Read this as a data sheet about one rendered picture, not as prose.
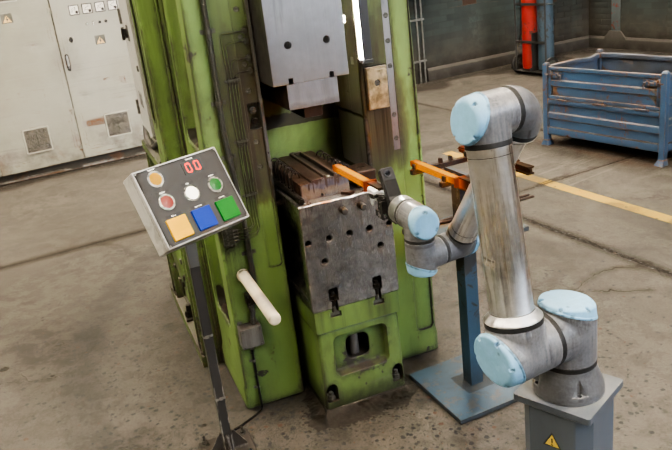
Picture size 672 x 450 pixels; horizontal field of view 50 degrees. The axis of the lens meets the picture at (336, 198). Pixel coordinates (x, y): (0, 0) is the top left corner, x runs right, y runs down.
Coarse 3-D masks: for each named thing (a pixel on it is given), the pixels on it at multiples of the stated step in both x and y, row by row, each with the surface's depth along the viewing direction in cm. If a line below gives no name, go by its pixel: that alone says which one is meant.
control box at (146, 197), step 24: (168, 168) 242; (192, 168) 247; (216, 168) 253; (144, 192) 234; (168, 192) 239; (216, 192) 250; (144, 216) 236; (168, 216) 236; (192, 216) 241; (216, 216) 246; (240, 216) 252; (168, 240) 233; (192, 240) 238
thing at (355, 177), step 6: (336, 168) 265; (342, 168) 262; (348, 168) 261; (342, 174) 260; (348, 174) 254; (354, 174) 252; (360, 174) 251; (354, 180) 250; (360, 180) 244; (366, 180) 243; (372, 180) 240; (366, 186) 240; (372, 186) 236; (378, 186) 234
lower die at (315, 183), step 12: (288, 156) 314; (312, 156) 308; (276, 168) 302; (300, 168) 294; (312, 168) 288; (300, 180) 281; (312, 180) 276; (324, 180) 278; (336, 180) 280; (348, 180) 282; (300, 192) 276; (312, 192) 278; (324, 192) 280; (336, 192) 281
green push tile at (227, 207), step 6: (228, 198) 251; (216, 204) 247; (222, 204) 249; (228, 204) 250; (234, 204) 251; (222, 210) 248; (228, 210) 249; (234, 210) 251; (222, 216) 247; (228, 216) 248; (234, 216) 250
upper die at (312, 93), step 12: (264, 84) 291; (300, 84) 265; (312, 84) 266; (324, 84) 268; (336, 84) 270; (264, 96) 295; (276, 96) 278; (288, 96) 264; (300, 96) 266; (312, 96) 268; (324, 96) 269; (336, 96) 271; (288, 108) 267; (300, 108) 267
